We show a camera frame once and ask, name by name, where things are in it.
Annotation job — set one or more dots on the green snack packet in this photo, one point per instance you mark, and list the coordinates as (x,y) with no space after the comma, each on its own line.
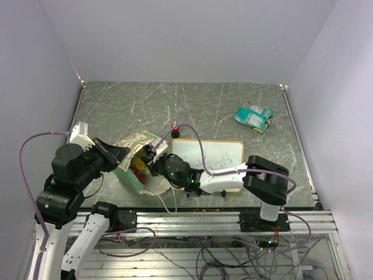
(259,124)

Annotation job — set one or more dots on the yellow-framed small whiteboard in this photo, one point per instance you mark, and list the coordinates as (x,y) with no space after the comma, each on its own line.
(217,157)

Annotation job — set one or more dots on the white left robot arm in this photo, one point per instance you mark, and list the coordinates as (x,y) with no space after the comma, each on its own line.
(75,165)

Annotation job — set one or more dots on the green printed paper bag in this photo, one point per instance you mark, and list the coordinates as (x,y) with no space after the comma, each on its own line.
(138,184)

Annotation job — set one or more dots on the yellow snack packet in bag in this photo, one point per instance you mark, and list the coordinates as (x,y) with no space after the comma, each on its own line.
(140,166)

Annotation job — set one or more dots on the aluminium rail frame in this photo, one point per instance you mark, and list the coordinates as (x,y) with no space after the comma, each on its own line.
(218,244)

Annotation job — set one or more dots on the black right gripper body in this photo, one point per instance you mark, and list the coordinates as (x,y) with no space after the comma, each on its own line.
(159,166)

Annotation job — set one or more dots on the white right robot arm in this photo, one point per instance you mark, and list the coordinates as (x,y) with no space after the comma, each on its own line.
(264,179)

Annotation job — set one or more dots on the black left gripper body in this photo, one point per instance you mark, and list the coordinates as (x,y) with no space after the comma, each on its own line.
(97,160)

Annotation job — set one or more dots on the teal snack packet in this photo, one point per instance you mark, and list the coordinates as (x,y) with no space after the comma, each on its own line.
(247,109)

